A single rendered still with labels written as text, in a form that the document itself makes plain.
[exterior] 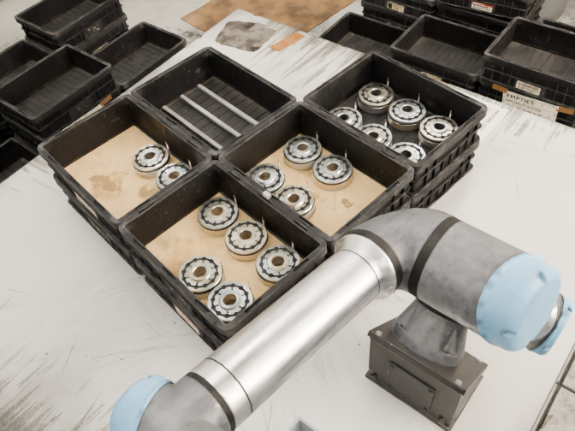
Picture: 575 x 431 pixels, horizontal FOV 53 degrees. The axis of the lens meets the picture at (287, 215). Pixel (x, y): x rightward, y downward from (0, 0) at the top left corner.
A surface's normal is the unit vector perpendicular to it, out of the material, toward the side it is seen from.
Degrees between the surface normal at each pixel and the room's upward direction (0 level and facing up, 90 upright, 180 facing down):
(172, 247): 0
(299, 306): 11
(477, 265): 21
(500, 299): 41
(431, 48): 0
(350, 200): 0
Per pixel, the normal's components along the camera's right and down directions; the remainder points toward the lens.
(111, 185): -0.08, -0.63
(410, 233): -0.15, -0.41
